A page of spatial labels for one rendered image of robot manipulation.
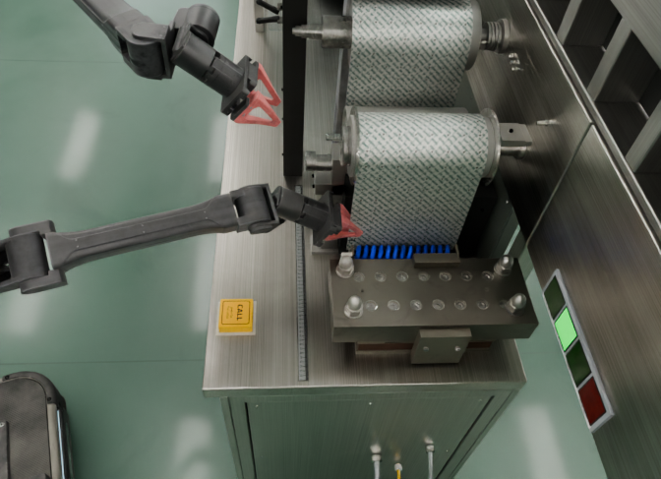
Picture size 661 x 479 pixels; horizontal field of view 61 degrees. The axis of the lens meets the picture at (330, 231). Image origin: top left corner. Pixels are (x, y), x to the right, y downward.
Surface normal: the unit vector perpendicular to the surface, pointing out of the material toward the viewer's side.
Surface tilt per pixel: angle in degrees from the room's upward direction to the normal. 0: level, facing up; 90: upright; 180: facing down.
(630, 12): 90
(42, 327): 0
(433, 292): 0
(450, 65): 92
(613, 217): 90
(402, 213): 90
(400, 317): 0
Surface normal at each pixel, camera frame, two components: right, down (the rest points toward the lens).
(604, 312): -1.00, 0.00
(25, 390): 0.06, -0.64
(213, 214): 0.22, -0.24
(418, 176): 0.05, 0.77
